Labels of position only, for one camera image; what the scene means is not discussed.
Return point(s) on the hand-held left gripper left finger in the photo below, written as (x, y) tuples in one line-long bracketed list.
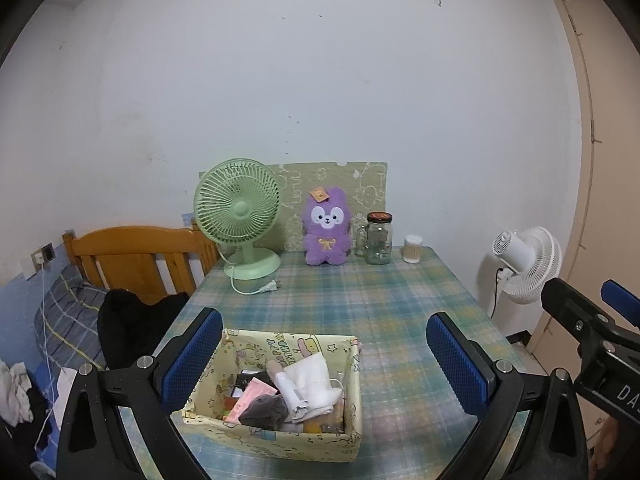
[(192, 355)]

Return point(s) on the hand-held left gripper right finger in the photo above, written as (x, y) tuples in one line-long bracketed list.
[(455, 362)]

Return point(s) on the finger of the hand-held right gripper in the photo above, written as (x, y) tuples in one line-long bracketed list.
[(622, 295), (565, 302)]

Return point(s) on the black plastic bag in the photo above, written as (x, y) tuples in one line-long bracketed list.
[(245, 380)]

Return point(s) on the orange green tissue pack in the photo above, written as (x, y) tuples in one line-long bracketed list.
[(230, 403)]

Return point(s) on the pink towel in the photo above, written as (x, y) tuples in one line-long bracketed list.
[(250, 392)]

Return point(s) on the grey socks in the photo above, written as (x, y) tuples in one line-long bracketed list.
[(265, 410)]

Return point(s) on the white cloth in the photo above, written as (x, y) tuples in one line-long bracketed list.
[(17, 385), (290, 390)]

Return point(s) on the white towel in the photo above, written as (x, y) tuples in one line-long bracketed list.
[(317, 375)]

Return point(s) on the yellow cartoon fabric box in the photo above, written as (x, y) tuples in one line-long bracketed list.
[(300, 447)]

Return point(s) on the person's right hand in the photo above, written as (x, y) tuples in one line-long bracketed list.
[(607, 445)]

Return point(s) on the white standing fan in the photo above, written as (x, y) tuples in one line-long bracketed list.
[(530, 265)]

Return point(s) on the black clothing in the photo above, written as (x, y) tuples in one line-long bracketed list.
[(130, 325)]

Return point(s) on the plaid tablecloth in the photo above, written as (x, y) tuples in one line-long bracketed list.
[(375, 300)]

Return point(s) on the cotton swab container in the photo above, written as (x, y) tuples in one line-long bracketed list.
[(413, 250)]

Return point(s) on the blue plaid bedding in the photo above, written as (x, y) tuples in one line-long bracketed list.
[(65, 310)]

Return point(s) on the beige door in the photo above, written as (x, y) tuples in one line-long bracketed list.
[(600, 160)]

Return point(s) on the glass jar mug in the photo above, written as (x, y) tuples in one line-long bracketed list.
[(377, 245)]

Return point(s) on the green desk fan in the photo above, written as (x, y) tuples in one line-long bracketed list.
[(235, 205)]

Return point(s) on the purple plush toy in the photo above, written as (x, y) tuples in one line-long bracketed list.
[(325, 250)]

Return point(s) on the white crumpled cloth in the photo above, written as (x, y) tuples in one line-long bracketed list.
[(17, 385)]

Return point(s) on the green patterned board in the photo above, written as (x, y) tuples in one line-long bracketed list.
[(300, 180)]

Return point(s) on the wall socket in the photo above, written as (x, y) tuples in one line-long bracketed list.
[(47, 252)]

